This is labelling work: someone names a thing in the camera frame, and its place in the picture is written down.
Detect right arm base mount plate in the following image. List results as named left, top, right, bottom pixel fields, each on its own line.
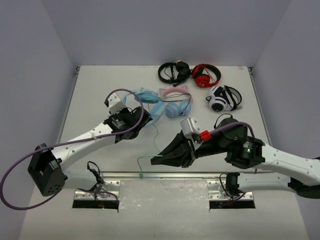
left=206, top=176, right=254, bottom=201

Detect aluminium table edge rail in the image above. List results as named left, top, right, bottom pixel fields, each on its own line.
left=67, top=170, right=254, bottom=180

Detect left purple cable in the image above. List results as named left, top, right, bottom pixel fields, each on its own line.
left=0, top=88, right=146, bottom=210

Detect pink blue cat-ear headphones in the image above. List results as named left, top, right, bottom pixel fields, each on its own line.
left=158, top=85, right=193, bottom=118

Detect green headphone cable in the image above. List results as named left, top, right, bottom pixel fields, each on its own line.
left=136, top=97, right=166, bottom=180

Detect red headphones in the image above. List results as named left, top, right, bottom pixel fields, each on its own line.
left=191, top=63, right=222, bottom=88

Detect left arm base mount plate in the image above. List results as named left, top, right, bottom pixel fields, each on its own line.
left=73, top=179, right=121, bottom=203

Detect light blue gaming headphones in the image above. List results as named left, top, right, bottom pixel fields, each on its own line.
left=131, top=87, right=165, bottom=127

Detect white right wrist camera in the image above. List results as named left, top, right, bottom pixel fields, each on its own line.
left=180, top=117, right=205, bottom=144

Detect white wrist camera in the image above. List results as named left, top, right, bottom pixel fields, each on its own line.
left=104, top=92, right=126, bottom=115
left=180, top=117, right=205, bottom=144

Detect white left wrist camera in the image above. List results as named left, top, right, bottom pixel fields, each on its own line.
left=104, top=92, right=126, bottom=115

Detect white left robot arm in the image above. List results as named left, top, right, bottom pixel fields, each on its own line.
left=27, top=106, right=152, bottom=197

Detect white black headphones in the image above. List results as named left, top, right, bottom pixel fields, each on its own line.
left=205, top=85, right=243, bottom=112

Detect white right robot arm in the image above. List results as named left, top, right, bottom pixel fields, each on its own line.
left=150, top=117, right=320, bottom=200

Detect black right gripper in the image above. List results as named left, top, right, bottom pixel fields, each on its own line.
left=150, top=129, right=230, bottom=169

